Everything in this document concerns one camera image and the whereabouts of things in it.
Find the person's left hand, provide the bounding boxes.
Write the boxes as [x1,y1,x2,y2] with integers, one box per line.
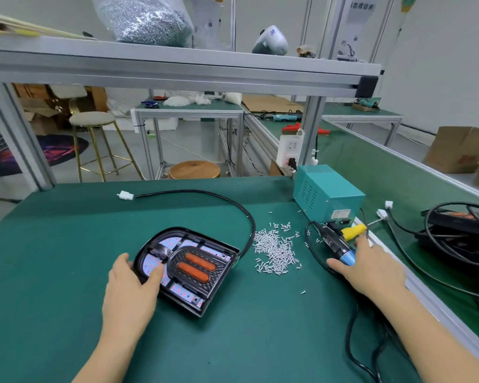
[100,253,167,348]

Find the person's right hand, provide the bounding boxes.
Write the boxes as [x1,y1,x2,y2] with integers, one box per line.
[326,234,408,310]

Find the blue black electric screwdriver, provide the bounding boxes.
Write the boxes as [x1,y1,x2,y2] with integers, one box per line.
[318,223,360,268]

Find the black cover orange strips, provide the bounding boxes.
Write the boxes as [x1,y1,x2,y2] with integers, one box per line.
[166,245,225,290]

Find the heap of small silver screws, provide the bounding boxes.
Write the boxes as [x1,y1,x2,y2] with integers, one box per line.
[251,221,304,276]

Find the person's right forearm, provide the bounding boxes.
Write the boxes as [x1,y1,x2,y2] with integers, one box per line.
[383,291,479,383]

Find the yellow plug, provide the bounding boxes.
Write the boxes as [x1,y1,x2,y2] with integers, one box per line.
[341,223,368,241]

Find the teal power supply box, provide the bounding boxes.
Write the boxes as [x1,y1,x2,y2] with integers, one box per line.
[293,163,366,226]

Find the round brown wooden stool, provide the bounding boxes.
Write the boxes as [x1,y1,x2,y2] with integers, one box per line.
[168,160,223,180]

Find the white power strip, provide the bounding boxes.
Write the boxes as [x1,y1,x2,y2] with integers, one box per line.
[276,130,304,171]

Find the green workbench white legs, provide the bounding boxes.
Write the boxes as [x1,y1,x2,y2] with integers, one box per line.
[323,103,404,147]

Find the red tool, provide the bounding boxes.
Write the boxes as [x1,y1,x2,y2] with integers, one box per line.
[283,123,332,136]

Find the colourful round rug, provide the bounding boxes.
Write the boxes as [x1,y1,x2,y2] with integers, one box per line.
[0,134,90,179]

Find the round beige stool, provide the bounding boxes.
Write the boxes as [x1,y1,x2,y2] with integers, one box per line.
[68,111,145,182]

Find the small green workbench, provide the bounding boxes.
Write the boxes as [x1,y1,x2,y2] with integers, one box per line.
[130,101,246,180]

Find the open brown cardboard carton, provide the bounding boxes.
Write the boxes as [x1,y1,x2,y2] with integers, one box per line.
[16,85,69,136]

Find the white handheld device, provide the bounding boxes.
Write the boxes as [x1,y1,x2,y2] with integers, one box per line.
[251,25,289,56]

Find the clear bag of screws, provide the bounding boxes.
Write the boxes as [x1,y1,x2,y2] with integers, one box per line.
[93,0,195,47]

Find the beige flat folder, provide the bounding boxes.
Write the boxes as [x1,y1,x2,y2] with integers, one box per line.
[0,10,93,40]

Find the aluminium shelf frame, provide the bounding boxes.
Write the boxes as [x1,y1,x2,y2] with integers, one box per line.
[0,0,384,192]

